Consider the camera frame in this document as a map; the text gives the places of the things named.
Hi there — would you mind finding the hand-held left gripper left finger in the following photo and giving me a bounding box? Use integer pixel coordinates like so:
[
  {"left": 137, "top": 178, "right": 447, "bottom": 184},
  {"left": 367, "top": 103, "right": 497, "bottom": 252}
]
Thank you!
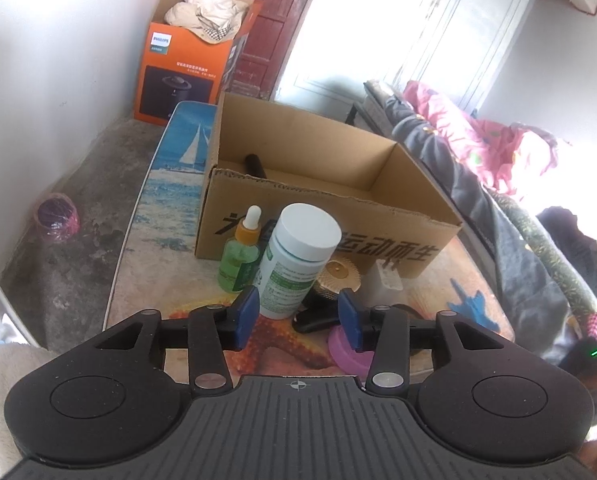
[{"left": 94, "top": 285, "right": 260, "bottom": 395}]

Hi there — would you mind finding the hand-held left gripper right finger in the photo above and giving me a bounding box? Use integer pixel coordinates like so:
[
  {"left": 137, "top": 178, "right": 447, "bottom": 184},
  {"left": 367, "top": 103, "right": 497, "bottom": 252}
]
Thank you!
[{"left": 337, "top": 287, "right": 504, "bottom": 395}]

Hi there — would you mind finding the small black device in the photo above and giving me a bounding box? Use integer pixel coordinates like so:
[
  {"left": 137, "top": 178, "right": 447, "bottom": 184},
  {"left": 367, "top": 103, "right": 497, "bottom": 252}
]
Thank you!
[{"left": 292, "top": 305, "right": 342, "bottom": 333}]

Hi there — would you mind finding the white charger plug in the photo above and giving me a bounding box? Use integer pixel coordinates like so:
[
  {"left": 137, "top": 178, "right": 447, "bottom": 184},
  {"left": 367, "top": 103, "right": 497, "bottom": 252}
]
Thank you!
[{"left": 361, "top": 260, "right": 404, "bottom": 306}]

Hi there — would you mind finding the gold lid cream jar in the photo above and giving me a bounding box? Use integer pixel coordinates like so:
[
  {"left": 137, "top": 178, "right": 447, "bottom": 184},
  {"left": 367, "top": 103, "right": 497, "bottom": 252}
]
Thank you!
[{"left": 303, "top": 257, "right": 362, "bottom": 311}]

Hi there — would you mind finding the green dropper bottle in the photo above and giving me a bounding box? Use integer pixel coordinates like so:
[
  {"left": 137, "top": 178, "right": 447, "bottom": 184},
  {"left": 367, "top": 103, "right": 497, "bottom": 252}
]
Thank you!
[{"left": 217, "top": 205, "right": 266, "bottom": 293}]

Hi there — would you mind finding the white pill bottle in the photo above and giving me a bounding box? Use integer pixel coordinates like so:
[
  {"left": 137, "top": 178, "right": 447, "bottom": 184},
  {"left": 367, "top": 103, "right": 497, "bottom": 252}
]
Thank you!
[{"left": 256, "top": 203, "right": 343, "bottom": 320}]

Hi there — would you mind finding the brown cardboard box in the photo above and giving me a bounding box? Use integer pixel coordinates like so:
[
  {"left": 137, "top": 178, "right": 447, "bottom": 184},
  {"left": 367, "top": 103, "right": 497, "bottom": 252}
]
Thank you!
[{"left": 194, "top": 91, "right": 463, "bottom": 281}]

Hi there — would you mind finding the olive floral blanket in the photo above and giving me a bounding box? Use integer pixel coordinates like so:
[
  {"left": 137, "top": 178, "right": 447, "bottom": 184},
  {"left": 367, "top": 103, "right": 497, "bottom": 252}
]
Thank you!
[{"left": 493, "top": 190, "right": 597, "bottom": 321}]

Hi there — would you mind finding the dark cloth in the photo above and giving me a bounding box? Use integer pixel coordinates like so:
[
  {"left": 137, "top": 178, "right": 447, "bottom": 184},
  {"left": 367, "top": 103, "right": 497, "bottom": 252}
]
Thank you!
[{"left": 536, "top": 205, "right": 597, "bottom": 301}]

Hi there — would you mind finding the grey blanket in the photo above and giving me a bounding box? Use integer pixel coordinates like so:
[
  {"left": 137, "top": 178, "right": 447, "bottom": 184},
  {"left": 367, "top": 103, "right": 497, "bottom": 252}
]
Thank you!
[{"left": 383, "top": 95, "right": 579, "bottom": 341}]

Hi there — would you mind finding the beach print mat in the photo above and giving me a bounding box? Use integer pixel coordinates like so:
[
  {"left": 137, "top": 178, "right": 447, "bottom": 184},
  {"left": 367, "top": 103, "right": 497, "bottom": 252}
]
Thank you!
[{"left": 103, "top": 101, "right": 517, "bottom": 378}]

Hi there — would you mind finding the black flashlight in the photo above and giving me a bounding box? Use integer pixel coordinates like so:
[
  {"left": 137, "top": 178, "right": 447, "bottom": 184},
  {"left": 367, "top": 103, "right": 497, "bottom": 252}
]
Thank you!
[{"left": 243, "top": 154, "right": 268, "bottom": 179}]

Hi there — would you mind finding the pink floral quilt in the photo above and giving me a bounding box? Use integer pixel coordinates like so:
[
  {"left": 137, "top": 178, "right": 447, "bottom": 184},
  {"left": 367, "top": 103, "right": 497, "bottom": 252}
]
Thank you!
[{"left": 403, "top": 80, "right": 574, "bottom": 201}]

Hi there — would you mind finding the orange appliance carton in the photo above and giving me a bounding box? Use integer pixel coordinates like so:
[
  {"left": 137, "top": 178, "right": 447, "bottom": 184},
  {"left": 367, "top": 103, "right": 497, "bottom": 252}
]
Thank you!
[{"left": 132, "top": 0, "right": 263, "bottom": 126}]

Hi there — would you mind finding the white panelled door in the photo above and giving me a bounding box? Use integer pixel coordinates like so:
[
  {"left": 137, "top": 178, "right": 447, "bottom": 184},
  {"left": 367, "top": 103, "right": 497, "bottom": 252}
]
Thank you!
[{"left": 273, "top": 0, "right": 539, "bottom": 121}]

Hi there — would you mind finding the red wooden door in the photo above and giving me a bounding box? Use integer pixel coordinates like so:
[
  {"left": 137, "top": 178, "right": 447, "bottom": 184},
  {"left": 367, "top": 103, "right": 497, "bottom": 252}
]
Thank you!
[{"left": 193, "top": 0, "right": 329, "bottom": 103}]

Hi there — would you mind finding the beige cloth hat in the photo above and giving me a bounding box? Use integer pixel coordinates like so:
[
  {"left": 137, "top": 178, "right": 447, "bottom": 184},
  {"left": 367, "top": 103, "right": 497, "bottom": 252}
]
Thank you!
[{"left": 165, "top": 0, "right": 254, "bottom": 43}]

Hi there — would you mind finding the black bed frame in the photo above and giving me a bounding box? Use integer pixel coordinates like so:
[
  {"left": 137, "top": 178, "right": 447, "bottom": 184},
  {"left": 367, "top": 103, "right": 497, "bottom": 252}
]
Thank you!
[{"left": 346, "top": 102, "right": 394, "bottom": 136}]

